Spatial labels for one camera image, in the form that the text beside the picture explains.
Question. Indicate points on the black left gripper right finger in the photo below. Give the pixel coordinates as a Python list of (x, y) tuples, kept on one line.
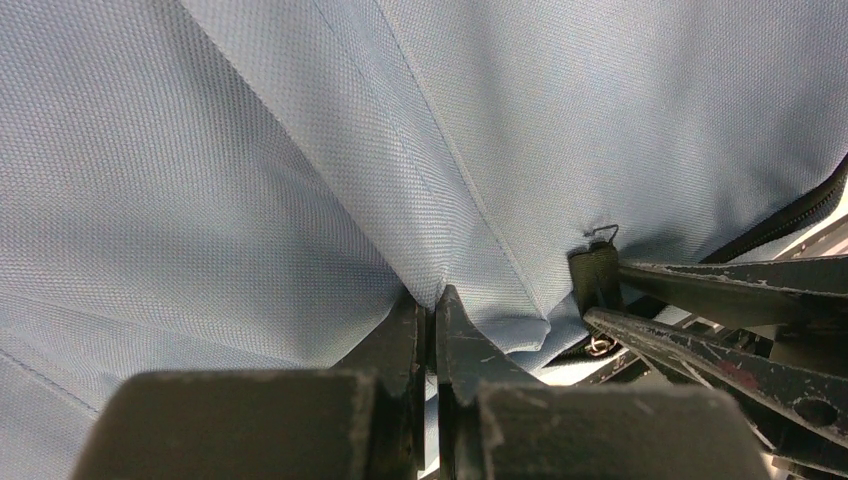
[(469, 368)]

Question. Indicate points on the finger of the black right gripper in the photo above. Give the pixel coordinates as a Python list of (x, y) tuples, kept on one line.
[(815, 401), (811, 291)]

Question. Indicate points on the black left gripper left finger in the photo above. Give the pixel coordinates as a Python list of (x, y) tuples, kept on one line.
[(395, 354)]

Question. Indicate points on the blue grey student backpack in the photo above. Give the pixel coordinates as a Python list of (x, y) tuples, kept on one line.
[(250, 184)]

